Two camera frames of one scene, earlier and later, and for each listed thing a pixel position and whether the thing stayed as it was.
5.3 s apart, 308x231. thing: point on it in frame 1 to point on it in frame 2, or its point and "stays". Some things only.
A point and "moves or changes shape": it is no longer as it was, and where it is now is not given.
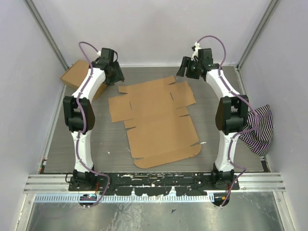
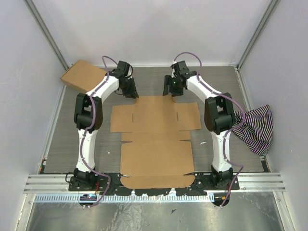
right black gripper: x=186 y=62 to x=168 y=82
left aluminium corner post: x=36 y=15 stays
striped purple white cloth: x=261 y=139 stays
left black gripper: x=119 y=76 to x=133 y=93
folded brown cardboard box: x=74 y=75 stays
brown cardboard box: x=161 y=134 moves or changes shape
